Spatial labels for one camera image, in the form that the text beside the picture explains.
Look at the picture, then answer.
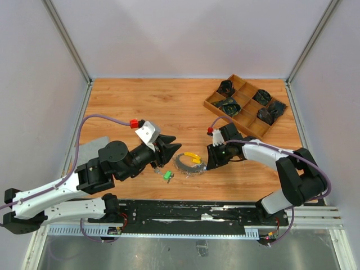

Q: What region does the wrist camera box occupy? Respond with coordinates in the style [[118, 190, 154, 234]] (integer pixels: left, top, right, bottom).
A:
[[135, 121, 160, 152], [212, 129, 225, 147]]

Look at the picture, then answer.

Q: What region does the rolled dark tie top-left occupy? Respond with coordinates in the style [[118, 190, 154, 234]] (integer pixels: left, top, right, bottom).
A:
[[217, 80, 235, 97]]

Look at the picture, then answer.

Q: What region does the rolled dark tie right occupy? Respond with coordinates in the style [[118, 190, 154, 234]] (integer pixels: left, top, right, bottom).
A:
[[256, 101, 287, 125]]

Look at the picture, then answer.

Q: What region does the purple cable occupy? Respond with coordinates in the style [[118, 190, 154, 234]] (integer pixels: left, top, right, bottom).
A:
[[206, 115, 332, 203], [0, 114, 141, 227]]

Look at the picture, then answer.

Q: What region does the grey felt pad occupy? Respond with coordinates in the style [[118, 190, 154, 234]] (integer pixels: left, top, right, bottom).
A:
[[76, 136, 110, 167]]

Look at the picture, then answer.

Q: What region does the rolled dark tie front-left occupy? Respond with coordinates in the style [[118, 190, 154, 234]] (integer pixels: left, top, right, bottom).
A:
[[211, 97, 242, 117]]

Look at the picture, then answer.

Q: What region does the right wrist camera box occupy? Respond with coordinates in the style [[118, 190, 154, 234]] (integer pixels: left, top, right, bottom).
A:
[[212, 129, 225, 147]]

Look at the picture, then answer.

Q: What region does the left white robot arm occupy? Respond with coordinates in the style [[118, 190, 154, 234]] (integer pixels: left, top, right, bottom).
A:
[[1, 134, 182, 235]]

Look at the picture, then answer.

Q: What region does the green tagged key lower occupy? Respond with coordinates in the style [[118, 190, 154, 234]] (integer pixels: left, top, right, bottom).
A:
[[163, 171, 174, 183]]

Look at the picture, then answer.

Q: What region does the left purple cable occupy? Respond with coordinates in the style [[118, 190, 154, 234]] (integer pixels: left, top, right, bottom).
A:
[[0, 114, 141, 227]]

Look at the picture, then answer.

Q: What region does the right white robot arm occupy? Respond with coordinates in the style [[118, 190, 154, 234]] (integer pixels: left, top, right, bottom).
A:
[[206, 123, 331, 225]]

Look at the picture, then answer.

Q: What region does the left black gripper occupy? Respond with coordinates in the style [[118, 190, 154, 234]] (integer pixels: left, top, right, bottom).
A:
[[119, 134, 182, 181]]

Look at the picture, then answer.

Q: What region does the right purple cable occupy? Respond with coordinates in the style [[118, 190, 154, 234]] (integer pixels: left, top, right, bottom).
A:
[[206, 115, 332, 203]]

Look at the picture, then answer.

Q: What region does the wooden compartment tray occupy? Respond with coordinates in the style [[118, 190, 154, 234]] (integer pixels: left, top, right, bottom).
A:
[[203, 74, 290, 140]]

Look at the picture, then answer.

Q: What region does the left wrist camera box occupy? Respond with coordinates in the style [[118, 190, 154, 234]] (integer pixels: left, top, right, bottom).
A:
[[135, 121, 160, 152]]

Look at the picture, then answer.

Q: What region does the rolled dark tie top-right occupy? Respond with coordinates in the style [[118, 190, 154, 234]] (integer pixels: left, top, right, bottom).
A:
[[253, 89, 272, 106]]

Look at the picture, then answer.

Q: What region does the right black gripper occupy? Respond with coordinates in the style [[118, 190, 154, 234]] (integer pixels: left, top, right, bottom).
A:
[[207, 142, 233, 170]]

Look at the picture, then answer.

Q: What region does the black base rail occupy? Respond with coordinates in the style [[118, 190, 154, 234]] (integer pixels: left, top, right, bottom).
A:
[[86, 200, 289, 236]]

